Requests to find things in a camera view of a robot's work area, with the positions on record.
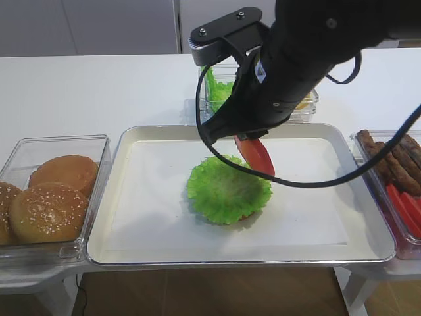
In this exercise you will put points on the clear bun container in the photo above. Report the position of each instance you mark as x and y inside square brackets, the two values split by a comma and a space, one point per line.
[27, 155]

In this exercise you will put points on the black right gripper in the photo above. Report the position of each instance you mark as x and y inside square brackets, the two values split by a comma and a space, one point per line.
[266, 92]

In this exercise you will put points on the silver metal tray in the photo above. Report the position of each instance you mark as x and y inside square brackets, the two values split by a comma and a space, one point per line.
[145, 216]

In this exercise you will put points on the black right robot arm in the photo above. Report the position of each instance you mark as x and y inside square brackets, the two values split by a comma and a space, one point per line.
[336, 31]

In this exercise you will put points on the red tomato slice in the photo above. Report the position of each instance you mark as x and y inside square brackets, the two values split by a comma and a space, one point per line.
[256, 155]

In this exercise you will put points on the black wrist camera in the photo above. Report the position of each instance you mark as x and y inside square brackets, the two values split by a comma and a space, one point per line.
[232, 35]

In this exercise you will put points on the clear lettuce cheese container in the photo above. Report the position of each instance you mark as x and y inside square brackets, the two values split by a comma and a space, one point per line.
[302, 116]

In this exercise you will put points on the sesame bun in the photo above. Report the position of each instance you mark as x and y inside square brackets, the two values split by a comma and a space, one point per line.
[48, 212]
[8, 193]

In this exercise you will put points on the clear meat tomato container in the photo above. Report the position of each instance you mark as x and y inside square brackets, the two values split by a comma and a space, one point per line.
[407, 247]

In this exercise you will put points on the green lettuce in container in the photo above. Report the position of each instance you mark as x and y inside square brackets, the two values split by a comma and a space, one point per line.
[217, 87]

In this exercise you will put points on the brown meat patties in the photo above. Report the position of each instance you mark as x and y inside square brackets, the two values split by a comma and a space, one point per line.
[401, 167]

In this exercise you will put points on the yellow cheese slices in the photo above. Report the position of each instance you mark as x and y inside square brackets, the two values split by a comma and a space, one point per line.
[307, 101]

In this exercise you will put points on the red tomato slices stack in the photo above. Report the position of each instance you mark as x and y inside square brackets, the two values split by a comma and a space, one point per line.
[408, 209]

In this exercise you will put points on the sesame bun left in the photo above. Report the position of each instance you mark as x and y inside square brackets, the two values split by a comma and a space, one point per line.
[8, 193]

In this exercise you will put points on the sesame bun right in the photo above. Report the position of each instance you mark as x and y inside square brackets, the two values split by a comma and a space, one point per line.
[48, 212]

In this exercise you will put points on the green lettuce leaf on tray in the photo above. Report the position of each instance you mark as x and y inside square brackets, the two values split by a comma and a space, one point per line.
[224, 195]

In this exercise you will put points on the plain bottom bun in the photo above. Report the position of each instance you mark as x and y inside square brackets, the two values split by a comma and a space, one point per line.
[79, 172]

